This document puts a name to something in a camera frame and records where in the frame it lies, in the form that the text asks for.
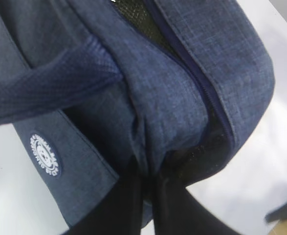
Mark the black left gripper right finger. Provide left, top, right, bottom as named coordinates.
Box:
left=153, top=170, right=229, bottom=235

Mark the dark blue lunch bag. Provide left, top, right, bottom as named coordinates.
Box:
left=0, top=0, right=275, bottom=229

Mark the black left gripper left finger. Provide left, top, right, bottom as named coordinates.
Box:
left=67, top=164, right=143, bottom=235

